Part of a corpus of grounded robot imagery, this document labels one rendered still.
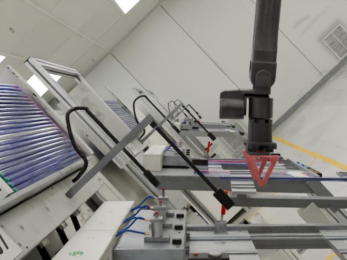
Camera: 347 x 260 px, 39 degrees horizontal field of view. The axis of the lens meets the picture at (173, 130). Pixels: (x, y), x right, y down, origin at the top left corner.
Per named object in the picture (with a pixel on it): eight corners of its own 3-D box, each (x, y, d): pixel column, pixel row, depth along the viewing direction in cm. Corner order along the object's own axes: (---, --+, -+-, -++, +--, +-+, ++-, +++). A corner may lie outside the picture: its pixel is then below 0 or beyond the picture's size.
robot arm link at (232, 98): (271, 69, 111) (268, 68, 120) (220, 69, 112) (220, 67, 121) (269, 122, 113) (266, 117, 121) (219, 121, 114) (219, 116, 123)
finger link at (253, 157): (248, 187, 111) (249, 146, 111) (244, 182, 118) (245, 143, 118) (278, 188, 111) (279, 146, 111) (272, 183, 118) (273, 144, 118)
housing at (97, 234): (136, 254, 129) (135, 200, 128) (100, 345, 80) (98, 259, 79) (105, 254, 129) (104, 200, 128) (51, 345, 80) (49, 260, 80)
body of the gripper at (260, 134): (248, 150, 113) (249, 118, 112) (243, 147, 123) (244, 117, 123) (277, 151, 113) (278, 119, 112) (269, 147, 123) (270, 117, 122)
